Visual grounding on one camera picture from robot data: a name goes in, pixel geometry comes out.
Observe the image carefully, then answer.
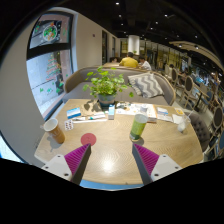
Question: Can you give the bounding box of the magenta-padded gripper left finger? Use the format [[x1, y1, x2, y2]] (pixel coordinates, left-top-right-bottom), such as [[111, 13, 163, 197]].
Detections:
[[41, 143, 92, 186]]

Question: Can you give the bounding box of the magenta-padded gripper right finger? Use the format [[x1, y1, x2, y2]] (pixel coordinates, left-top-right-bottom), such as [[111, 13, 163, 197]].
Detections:
[[131, 142, 183, 186]]

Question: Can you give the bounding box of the clear green-label water bottle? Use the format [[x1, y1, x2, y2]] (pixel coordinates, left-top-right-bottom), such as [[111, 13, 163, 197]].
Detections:
[[129, 105, 149, 142]]

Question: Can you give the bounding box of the flat round red coaster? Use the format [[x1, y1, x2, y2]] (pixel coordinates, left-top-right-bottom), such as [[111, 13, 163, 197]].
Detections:
[[80, 132, 98, 147]]

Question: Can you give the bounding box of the blister pill pack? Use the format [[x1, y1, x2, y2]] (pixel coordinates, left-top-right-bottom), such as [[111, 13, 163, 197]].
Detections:
[[63, 119, 75, 132]]

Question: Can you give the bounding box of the brown paper cup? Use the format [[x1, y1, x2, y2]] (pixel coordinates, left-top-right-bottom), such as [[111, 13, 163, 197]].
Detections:
[[41, 117, 67, 145]]

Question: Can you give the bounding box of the white ointment tube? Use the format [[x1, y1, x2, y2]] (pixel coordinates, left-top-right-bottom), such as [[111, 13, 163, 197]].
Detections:
[[71, 114, 108, 124]]

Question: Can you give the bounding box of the flat blue medicine box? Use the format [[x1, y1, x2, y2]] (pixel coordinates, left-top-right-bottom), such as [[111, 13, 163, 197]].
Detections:
[[66, 107, 82, 120]]

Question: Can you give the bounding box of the clear plastic cup with straw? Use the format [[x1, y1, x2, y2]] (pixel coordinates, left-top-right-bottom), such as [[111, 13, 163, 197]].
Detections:
[[177, 111, 193, 134]]

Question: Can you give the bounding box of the small white-blue flat box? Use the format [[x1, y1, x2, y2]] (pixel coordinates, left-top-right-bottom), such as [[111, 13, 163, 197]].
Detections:
[[156, 107, 170, 117]]

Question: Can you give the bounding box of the printed paper leaflet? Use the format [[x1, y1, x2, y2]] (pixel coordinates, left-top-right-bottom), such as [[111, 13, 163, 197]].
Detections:
[[115, 102, 148, 118]]

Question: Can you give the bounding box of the grey tufted chair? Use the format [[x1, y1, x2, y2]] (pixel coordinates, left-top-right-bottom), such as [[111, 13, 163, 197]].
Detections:
[[188, 111, 213, 153]]

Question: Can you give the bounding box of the grey chevron cushion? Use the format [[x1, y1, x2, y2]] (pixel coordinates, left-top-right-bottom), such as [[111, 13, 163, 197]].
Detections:
[[127, 73, 165, 99]]

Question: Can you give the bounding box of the grey curved sofa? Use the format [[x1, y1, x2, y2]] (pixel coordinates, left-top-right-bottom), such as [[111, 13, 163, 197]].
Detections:
[[61, 65, 177, 107]]

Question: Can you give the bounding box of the green potted plant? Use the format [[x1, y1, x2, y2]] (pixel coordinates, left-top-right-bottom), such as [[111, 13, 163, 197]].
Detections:
[[82, 65, 135, 109]]

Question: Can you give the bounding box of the group of dining chairs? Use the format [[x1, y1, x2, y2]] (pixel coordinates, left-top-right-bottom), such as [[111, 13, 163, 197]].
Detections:
[[164, 63, 224, 161]]

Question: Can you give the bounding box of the window with festive stickers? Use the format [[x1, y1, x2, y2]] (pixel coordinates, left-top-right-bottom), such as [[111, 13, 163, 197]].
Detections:
[[26, 12, 74, 120]]

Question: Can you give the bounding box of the person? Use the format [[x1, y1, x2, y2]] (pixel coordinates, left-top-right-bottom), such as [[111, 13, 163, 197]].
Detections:
[[119, 51, 139, 69], [138, 56, 153, 72]]

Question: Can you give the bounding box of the group of ceiling lights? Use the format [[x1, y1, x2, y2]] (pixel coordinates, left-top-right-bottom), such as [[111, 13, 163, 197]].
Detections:
[[113, 1, 201, 51]]

